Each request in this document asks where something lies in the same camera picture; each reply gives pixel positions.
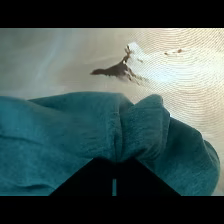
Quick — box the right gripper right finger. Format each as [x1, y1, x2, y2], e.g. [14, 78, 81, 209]
[116, 157, 181, 197]

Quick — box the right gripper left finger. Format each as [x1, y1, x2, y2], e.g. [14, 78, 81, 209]
[49, 157, 114, 197]

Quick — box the teal garment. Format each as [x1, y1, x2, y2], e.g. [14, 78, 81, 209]
[0, 92, 221, 197]

